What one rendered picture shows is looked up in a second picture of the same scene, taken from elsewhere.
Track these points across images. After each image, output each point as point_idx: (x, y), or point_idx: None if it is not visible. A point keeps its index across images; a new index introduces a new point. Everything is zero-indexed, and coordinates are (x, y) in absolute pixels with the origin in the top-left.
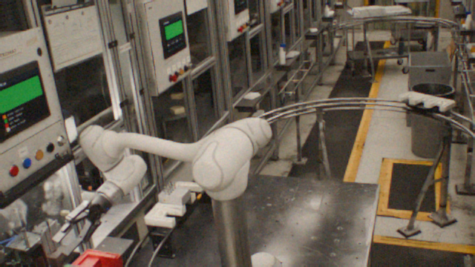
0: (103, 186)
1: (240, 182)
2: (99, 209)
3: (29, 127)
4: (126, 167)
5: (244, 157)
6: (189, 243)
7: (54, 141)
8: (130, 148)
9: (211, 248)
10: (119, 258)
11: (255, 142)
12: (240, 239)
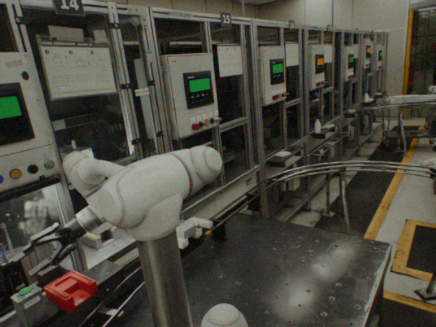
0: (81, 211)
1: (158, 220)
2: (73, 233)
3: (3, 145)
4: None
5: (167, 189)
6: (190, 275)
7: (39, 163)
8: None
9: (207, 283)
10: (93, 285)
11: (196, 173)
12: (167, 292)
